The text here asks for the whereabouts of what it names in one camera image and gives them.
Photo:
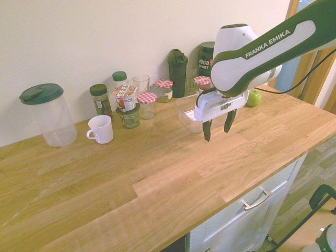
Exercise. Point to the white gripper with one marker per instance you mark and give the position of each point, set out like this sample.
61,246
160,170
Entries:
215,107

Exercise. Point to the green apple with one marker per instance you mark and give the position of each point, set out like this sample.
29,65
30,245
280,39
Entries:
253,99

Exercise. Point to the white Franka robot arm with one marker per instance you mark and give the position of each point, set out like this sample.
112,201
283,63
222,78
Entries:
236,71

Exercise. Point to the clear plastic container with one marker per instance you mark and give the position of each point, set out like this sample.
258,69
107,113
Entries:
187,115

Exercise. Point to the red-filled jar checked lid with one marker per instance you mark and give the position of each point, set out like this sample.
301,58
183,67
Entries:
202,81

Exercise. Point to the tall clear glass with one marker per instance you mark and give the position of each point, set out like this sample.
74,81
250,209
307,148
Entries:
191,81

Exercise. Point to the labelled jar red checked lid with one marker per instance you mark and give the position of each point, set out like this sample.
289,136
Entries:
165,90

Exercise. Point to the dark green shaker bottle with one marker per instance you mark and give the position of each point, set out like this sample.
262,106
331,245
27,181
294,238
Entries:
178,73

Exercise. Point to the dark vega sport tub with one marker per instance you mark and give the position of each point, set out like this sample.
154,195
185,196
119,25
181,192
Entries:
205,59

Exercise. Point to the small jar red checked lid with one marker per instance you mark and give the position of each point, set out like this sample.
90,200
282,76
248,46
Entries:
147,105

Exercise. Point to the clear drinking glass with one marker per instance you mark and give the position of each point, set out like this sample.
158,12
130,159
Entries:
141,82

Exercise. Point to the yogurt cup with foil lid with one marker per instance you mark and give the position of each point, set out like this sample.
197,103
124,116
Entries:
125,98

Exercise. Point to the clear jar with green cap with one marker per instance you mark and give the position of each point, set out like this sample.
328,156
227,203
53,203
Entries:
119,77

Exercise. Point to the white ceramic mug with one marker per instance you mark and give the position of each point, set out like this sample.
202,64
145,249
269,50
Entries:
101,130

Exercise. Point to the spice jar with dark lid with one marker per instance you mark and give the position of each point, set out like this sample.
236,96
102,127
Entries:
101,101

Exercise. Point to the green black stand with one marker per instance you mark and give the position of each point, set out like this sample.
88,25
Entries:
319,195

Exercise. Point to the clear pitcher with green lid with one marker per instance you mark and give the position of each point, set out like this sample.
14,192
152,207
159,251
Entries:
52,118

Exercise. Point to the wooden door frame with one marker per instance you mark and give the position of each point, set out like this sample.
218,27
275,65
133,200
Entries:
319,86

